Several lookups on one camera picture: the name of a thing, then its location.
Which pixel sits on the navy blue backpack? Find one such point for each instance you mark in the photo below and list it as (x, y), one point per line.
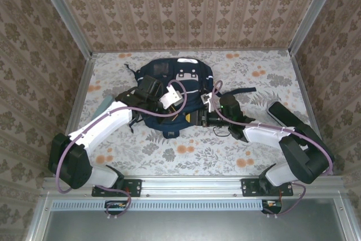
(204, 70)

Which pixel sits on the black oblong case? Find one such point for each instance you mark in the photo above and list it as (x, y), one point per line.
(277, 109)

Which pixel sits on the teal pencil box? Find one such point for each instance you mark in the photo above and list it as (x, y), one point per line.
(105, 105)

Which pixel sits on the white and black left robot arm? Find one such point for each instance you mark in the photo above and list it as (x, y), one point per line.
(104, 122)

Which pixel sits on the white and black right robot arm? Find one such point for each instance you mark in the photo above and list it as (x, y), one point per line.
(265, 136)

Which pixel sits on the floral tablecloth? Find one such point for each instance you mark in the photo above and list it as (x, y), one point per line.
(197, 153)

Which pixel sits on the grey metal sheet panel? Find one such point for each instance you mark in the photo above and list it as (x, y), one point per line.
(183, 227)

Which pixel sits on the aluminium frame rail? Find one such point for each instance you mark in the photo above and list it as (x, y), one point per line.
(191, 186)
(83, 88)
(306, 94)
(127, 51)

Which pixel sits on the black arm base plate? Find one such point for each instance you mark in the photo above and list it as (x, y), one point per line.
(249, 187)
(135, 187)

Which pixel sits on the aluminium frame post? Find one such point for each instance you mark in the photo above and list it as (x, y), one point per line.
(313, 12)
(65, 12)

